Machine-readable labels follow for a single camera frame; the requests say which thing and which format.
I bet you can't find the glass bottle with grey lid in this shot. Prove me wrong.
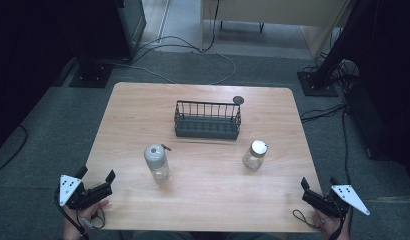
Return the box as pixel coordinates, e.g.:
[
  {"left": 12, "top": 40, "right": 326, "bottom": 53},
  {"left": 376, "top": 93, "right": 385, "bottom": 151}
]
[{"left": 143, "top": 143, "right": 173, "bottom": 185}]

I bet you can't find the person's right hand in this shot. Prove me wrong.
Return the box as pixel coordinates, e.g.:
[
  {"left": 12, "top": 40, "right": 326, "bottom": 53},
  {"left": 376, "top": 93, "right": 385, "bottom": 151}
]
[{"left": 312, "top": 210, "right": 351, "bottom": 240}]

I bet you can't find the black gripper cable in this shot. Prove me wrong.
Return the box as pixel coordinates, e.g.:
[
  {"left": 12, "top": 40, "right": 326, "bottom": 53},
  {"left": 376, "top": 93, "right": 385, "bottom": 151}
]
[
  {"left": 327, "top": 206, "right": 348, "bottom": 240},
  {"left": 54, "top": 188, "right": 91, "bottom": 240}
]

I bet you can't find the dark wire basket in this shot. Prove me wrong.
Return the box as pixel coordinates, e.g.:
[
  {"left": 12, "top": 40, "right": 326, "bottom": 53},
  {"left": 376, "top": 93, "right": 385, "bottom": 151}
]
[{"left": 173, "top": 99, "right": 243, "bottom": 141}]

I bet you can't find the white floor cable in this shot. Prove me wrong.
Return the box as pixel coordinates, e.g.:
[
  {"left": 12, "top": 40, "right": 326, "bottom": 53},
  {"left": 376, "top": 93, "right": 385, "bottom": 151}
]
[{"left": 115, "top": 51, "right": 237, "bottom": 86}]

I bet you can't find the beige desk panel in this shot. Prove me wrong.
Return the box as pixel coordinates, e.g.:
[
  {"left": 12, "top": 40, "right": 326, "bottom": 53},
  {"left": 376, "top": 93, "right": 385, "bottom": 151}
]
[{"left": 200, "top": 0, "right": 352, "bottom": 59}]

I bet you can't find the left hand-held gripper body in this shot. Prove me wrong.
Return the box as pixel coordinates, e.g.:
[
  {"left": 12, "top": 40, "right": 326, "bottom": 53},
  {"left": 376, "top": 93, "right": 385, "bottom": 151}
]
[{"left": 58, "top": 174, "right": 113, "bottom": 211}]

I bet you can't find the grey plug with cable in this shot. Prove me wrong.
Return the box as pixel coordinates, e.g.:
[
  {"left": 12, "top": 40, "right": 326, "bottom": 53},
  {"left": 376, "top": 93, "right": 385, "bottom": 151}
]
[{"left": 77, "top": 208, "right": 106, "bottom": 231}]

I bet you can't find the dark grey cabinet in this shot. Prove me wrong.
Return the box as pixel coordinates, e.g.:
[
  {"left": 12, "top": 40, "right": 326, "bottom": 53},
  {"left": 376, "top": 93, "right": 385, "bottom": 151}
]
[{"left": 114, "top": 0, "right": 148, "bottom": 62}]

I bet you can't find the thin black cord loop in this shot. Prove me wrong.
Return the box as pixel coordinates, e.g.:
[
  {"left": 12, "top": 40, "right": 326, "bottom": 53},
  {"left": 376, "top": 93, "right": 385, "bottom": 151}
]
[{"left": 292, "top": 208, "right": 319, "bottom": 230}]

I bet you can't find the person's left hand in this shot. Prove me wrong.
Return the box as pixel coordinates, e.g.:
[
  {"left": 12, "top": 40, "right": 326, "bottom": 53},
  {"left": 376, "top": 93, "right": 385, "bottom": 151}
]
[{"left": 62, "top": 198, "right": 110, "bottom": 240}]

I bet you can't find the glass jar with steel lid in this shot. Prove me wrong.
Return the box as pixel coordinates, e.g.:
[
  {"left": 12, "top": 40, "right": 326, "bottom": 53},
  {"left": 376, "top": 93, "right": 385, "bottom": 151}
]
[{"left": 242, "top": 139, "right": 269, "bottom": 172}]

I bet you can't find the black square stand base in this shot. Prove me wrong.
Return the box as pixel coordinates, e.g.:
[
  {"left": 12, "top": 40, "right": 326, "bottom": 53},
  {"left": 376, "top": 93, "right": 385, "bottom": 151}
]
[
  {"left": 296, "top": 70, "right": 340, "bottom": 98},
  {"left": 68, "top": 62, "right": 115, "bottom": 89}
]

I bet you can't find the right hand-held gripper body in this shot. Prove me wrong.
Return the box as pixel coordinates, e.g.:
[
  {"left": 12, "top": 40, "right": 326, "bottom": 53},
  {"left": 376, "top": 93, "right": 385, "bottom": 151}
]
[{"left": 301, "top": 184, "right": 371, "bottom": 218}]

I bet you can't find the black box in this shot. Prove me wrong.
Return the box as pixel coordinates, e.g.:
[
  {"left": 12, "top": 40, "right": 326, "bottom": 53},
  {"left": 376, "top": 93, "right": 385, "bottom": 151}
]
[{"left": 344, "top": 81, "right": 389, "bottom": 160}]

